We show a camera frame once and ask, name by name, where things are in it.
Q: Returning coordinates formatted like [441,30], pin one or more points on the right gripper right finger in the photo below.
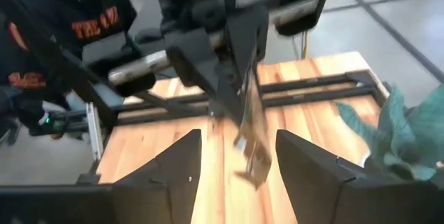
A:
[312,189]

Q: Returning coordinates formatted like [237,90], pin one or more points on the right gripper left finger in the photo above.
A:
[166,189]

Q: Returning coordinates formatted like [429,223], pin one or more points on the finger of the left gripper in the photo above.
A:
[248,33]
[197,64]

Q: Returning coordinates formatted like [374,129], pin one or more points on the brown tea packet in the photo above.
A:
[256,147]

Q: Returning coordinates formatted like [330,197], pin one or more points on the green snake plant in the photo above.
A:
[399,127]

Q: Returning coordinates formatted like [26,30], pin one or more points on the person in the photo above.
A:
[86,12]

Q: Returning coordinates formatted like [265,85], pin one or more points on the black aluminium table frame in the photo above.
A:
[312,94]

